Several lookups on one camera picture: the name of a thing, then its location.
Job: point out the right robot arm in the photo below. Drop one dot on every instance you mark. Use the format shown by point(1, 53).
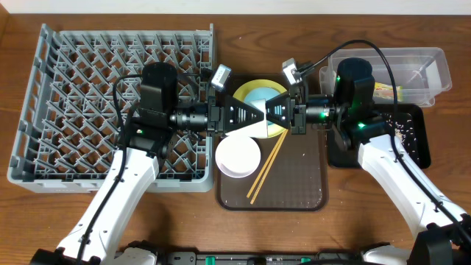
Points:
point(441, 228)

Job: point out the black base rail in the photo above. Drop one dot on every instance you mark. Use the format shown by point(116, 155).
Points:
point(235, 258)

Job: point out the green orange snack wrapper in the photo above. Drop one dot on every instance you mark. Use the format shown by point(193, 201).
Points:
point(385, 91)

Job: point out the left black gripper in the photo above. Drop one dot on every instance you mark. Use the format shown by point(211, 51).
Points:
point(214, 115)

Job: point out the brown plastic serving tray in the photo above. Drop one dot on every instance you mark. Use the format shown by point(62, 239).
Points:
point(297, 180)

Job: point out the pink round bowl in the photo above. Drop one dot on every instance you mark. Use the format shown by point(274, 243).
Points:
point(237, 156)

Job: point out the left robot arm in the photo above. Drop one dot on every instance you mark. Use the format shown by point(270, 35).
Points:
point(147, 136)

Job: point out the black waste tray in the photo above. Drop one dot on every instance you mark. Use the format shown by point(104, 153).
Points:
point(349, 159)

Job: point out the rice food scraps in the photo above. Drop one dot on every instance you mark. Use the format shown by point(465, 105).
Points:
point(410, 129)

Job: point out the white paper cup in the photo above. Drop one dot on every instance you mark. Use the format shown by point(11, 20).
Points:
point(256, 130)

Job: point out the yellow round plate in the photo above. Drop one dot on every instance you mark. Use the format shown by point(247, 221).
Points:
point(243, 90)

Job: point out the clear plastic waste bin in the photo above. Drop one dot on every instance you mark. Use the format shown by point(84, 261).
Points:
point(422, 72)

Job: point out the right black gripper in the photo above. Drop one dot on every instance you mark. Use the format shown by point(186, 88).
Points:
point(299, 113)

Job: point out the grey dishwasher rack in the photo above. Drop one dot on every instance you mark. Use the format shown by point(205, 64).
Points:
point(67, 129)

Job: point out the light blue bowl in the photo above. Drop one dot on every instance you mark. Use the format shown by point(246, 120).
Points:
point(267, 94)

